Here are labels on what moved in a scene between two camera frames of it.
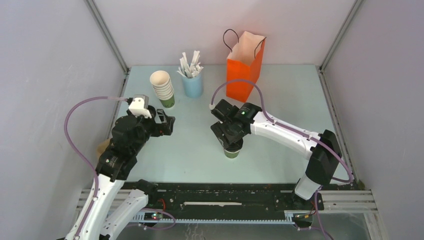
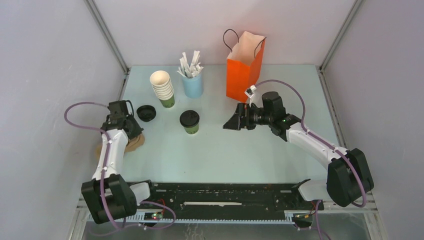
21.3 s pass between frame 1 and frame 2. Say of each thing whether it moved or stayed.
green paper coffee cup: moved
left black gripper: moved
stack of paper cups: stayed
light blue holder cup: stayed
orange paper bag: stayed
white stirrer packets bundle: stayed
